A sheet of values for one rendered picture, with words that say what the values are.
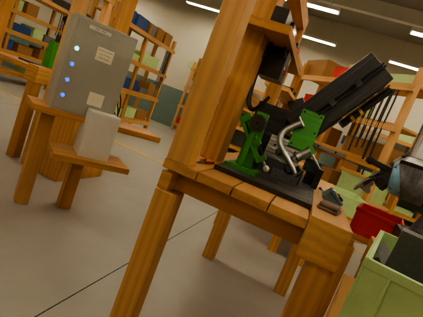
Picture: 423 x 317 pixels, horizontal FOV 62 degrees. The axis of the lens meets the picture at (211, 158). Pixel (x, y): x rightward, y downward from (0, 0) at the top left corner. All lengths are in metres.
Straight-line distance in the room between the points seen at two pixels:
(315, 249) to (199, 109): 0.62
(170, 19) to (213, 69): 11.28
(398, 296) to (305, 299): 0.61
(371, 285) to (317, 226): 0.52
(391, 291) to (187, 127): 0.85
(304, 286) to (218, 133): 0.77
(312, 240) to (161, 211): 0.55
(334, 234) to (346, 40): 10.13
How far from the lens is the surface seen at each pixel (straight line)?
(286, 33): 1.58
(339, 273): 1.85
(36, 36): 9.67
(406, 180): 1.43
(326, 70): 5.76
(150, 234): 1.39
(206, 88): 1.29
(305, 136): 1.84
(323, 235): 1.24
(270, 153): 1.83
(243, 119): 1.58
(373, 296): 0.75
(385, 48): 11.22
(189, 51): 11.98
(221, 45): 1.30
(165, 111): 11.94
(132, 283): 1.49
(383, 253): 0.90
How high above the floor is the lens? 1.12
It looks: 8 degrees down
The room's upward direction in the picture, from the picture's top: 21 degrees clockwise
